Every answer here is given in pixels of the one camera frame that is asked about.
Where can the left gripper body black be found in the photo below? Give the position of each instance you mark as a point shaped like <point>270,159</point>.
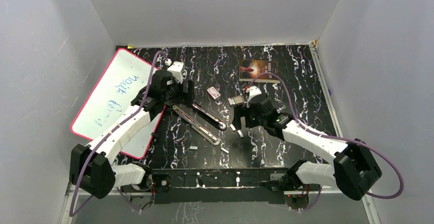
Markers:
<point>176,95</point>

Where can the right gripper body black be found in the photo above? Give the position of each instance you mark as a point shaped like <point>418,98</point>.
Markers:
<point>251,120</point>

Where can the cardboard staple tray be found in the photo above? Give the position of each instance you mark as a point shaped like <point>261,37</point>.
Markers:
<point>236,100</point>

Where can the small red staple box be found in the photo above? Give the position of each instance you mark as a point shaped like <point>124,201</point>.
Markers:
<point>213,93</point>

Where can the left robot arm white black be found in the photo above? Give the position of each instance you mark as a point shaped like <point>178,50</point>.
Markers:
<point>92,166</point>

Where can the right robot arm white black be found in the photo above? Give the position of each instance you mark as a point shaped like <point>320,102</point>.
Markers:
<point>351,168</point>

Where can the dark paperback book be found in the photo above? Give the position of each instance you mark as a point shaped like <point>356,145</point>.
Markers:
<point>250,69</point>

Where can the pink-framed whiteboard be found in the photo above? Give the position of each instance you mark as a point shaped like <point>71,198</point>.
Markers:
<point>120,83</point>

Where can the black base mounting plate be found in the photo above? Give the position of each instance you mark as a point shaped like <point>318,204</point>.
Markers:
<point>271,185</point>

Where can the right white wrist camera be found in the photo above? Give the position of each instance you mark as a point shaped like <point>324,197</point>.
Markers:
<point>252,92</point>

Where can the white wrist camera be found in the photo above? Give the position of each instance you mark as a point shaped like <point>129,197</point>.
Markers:
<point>177,68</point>
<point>252,92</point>

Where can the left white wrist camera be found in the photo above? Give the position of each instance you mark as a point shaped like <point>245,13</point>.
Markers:
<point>177,68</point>

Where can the aluminium frame rail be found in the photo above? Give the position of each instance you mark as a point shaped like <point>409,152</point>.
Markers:
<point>328,206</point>

